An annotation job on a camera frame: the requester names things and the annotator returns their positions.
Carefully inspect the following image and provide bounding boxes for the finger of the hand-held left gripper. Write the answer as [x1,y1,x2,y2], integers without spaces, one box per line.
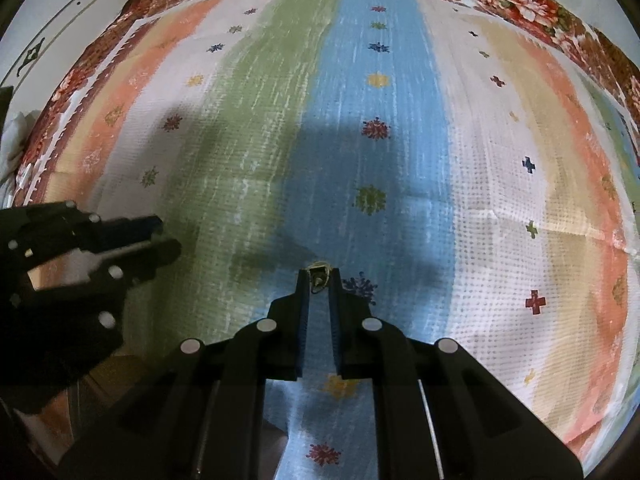
[97,215,164,250]
[107,238,182,288]

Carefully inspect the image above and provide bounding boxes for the small gold charm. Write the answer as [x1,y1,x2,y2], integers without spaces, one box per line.
[308,260,332,293]

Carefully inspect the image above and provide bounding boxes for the grey white cloth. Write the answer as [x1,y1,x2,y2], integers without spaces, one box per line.
[0,110,41,196]

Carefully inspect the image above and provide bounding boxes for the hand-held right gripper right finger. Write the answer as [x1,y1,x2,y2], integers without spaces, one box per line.
[329,269,583,480]

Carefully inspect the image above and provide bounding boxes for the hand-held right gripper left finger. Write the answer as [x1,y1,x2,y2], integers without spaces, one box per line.
[60,269,309,480]

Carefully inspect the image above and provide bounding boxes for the white headboard with gold trim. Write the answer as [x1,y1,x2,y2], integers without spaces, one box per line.
[0,0,166,92]

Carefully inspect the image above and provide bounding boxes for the striped pastel mat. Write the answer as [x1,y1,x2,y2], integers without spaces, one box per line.
[20,0,640,480]

